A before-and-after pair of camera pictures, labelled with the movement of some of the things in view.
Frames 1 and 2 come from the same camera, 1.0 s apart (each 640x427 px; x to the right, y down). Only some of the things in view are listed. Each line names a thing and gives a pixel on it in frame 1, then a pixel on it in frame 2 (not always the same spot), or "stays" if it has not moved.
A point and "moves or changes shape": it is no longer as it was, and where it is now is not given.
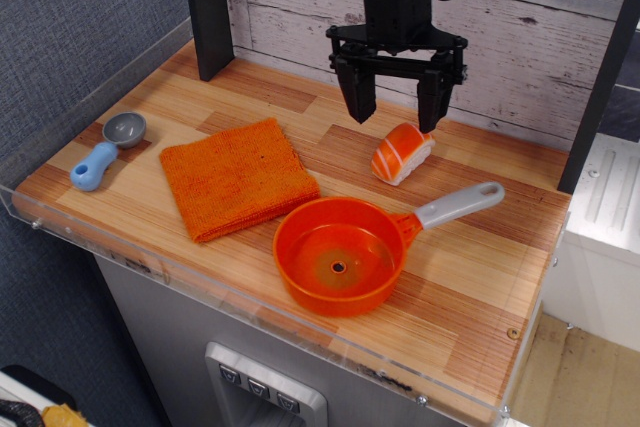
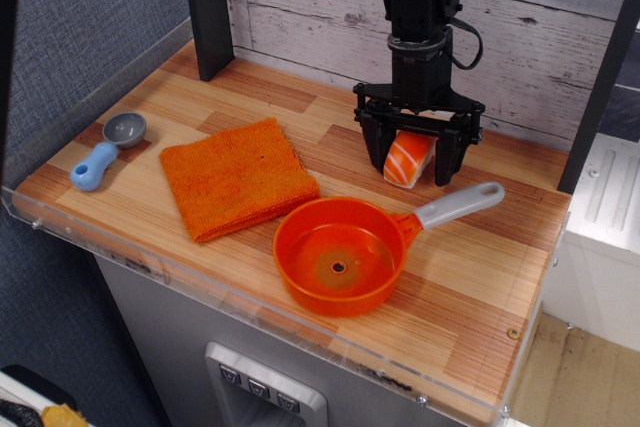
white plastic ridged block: (593, 278) stays
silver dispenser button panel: (250, 393) stays
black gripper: (398, 37) to (421, 91)
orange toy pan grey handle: (342, 255) stays
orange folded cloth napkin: (238, 179) stays
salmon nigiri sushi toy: (400, 153) moves or changes shape
